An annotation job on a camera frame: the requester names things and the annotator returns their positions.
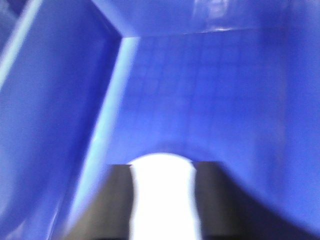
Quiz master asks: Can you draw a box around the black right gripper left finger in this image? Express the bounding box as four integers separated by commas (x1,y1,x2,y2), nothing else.
64,164,134,240

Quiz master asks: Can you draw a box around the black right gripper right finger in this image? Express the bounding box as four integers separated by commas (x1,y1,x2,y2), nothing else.
194,161,315,240

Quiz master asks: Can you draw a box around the light blue plate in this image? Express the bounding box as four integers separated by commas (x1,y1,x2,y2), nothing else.
129,153,202,240

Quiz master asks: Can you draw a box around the middle-right blue plastic bin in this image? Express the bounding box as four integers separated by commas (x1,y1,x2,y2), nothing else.
0,0,320,240

